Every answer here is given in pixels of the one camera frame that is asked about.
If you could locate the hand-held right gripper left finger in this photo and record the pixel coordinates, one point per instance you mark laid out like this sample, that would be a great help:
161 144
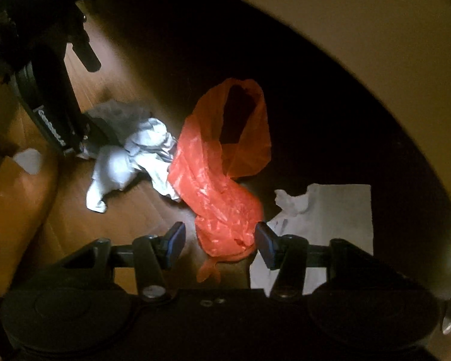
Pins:
174 244

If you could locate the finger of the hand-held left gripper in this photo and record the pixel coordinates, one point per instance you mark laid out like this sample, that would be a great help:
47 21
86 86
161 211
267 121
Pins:
87 56

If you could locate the white crumpled tissue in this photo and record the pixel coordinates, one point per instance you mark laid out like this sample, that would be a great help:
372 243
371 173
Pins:
109 173

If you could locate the white paper sheet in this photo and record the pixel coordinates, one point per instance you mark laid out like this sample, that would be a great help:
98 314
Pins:
342 214

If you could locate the white blue printed wrapper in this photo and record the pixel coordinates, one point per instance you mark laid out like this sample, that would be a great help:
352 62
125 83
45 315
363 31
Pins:
154 139

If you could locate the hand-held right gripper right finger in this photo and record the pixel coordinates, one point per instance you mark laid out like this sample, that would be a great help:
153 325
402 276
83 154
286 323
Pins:
265 244

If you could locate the beige bed base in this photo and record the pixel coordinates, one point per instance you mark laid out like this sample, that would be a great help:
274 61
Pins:
379 26

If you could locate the white paper scrap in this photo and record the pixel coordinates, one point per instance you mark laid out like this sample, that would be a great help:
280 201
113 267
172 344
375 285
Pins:
28 161

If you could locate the red plastic bag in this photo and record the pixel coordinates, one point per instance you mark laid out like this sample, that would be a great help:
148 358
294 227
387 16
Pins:
210 188

